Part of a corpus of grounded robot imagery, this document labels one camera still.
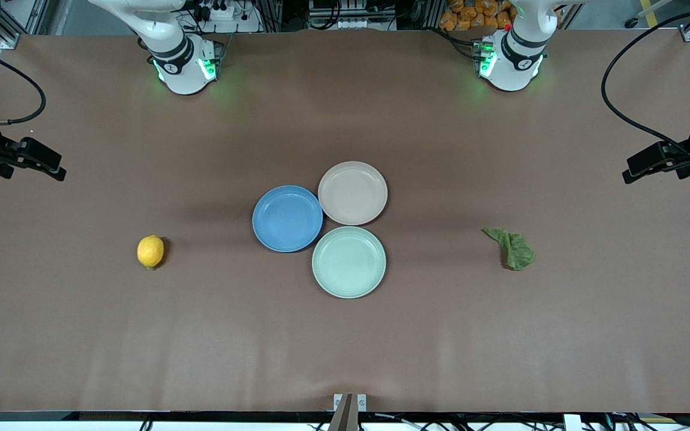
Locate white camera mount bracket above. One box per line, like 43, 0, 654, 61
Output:
333, 393, 368, 412

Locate bag of orange fruit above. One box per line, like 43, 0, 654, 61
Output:
439, 0, 516, 32

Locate green lettuce leaf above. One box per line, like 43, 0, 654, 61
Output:
482, 227, 535, 272

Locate blue plate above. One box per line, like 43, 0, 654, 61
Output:
252, 185, 324, 253

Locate light green plate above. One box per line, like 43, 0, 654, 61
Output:
311, 226, 387, 299

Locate grey camera mount beam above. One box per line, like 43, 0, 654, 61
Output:
328, 393, 359, 431

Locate yellow lemon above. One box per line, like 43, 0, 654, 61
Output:
137, 235, 165, 269

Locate beige plate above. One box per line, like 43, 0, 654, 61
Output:
318, 161, 389, 226

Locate white power strip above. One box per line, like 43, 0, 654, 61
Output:
192, 0, 262, 34

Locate black base cable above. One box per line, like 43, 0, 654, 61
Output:
432, 27, 480, 62

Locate brown table cover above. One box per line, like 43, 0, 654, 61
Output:
0, 29, 690, 414

